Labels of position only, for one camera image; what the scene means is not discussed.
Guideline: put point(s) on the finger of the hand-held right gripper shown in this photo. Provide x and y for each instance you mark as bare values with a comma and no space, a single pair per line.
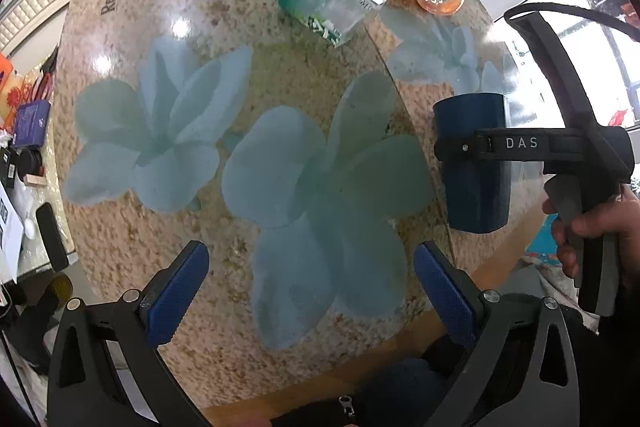
455,147

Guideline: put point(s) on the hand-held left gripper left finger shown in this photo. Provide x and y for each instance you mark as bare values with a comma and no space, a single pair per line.
175,292

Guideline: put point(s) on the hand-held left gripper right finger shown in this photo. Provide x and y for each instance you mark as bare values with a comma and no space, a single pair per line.
445,294

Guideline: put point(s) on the dark blue cup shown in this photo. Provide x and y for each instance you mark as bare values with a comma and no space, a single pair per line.
475,197

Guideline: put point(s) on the person's right hand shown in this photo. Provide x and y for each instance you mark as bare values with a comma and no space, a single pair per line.
600,219

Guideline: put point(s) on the person's dark jacket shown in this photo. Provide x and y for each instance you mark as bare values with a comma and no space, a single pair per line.
400,387

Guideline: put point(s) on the amber bottle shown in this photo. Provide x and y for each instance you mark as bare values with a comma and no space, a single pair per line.
59,289

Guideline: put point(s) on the black phone case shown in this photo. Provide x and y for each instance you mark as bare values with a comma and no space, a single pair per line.
52,237

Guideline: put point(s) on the floral printed tablecloth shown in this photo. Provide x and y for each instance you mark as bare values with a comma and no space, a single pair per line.
240,157

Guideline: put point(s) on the white printed paper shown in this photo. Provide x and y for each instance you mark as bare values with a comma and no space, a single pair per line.
7,227

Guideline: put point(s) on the black round jar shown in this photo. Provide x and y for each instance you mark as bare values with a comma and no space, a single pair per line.
29,163

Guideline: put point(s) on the purple box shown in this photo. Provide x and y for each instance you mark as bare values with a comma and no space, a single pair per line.
31,123

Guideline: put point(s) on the orange packet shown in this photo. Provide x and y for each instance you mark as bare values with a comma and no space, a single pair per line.
5,67

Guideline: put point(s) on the white tufted furniture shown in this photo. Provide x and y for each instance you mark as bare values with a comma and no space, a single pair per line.
30,14

